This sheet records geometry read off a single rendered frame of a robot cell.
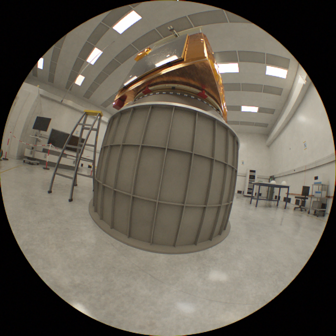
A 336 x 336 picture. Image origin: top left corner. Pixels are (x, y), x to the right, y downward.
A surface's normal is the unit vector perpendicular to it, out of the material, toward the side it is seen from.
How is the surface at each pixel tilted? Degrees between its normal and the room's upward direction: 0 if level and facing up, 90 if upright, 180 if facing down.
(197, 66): 180
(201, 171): 90
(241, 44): 180
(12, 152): 90
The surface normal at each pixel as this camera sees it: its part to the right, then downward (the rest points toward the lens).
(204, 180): 0.30, -0.03
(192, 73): -0.17, 0.98
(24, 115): 0.84, 0.10
